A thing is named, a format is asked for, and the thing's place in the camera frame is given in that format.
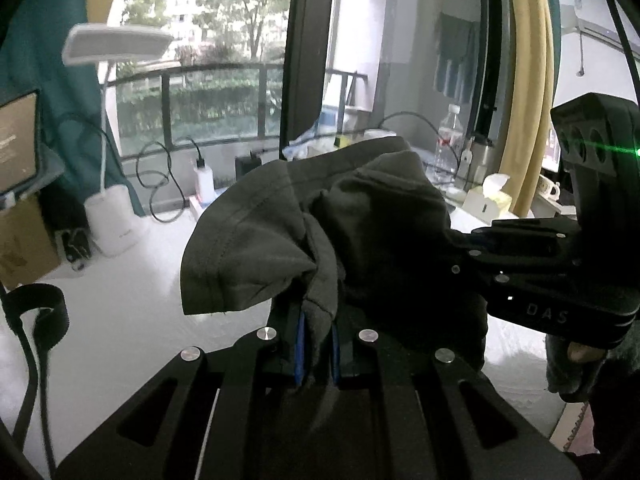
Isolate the black charger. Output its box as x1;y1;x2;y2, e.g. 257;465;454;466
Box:
235;155;263;181

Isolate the black wrist loop strap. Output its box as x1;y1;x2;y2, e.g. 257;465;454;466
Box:
0;284;70;466

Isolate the white charger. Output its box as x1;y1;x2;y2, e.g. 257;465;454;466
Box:
194;166;216;203

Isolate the white air conditioner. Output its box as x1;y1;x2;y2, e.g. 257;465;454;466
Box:
560;2;640;48

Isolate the cardboard box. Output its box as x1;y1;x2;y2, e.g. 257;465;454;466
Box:
0;195;62;288

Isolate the steel thermos mug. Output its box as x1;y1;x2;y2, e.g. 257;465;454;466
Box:
457;136;493;192

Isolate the person's right hand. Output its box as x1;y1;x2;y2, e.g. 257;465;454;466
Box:
544;334;608;403

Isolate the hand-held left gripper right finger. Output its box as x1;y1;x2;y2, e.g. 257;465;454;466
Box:
330;310;583;480

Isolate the white printed mug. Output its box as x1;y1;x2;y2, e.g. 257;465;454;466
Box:
537;175;562;202

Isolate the black charger cable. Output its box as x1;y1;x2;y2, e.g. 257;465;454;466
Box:
136;136;207;224

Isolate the yellow tissue box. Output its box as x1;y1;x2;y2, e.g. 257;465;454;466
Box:
462;173;513;225

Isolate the dark grey t-shirt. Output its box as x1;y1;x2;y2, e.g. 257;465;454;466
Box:
179;136;490;396

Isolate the white desk lamp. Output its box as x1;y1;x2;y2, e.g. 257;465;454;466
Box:
62;24;174;257

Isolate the black window post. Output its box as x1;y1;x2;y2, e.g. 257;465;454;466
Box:
279;0;337;158

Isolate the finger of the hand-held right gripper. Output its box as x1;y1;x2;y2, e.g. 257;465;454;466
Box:
444;217;582;292

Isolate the computer monitor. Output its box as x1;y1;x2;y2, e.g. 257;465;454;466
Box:
542;127;563;173

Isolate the white power strip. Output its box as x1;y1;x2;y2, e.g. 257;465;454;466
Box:
189;187;233;218

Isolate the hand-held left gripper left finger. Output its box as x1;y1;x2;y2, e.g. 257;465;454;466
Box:
54;300;307;480

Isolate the black balcony railing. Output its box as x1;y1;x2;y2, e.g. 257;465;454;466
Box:
107;62;286;161

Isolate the clear water bottle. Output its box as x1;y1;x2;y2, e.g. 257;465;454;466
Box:
434;104;466;183

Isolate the teal curtain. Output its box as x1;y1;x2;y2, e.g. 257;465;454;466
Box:
547;0;566;111
0;0;126;221

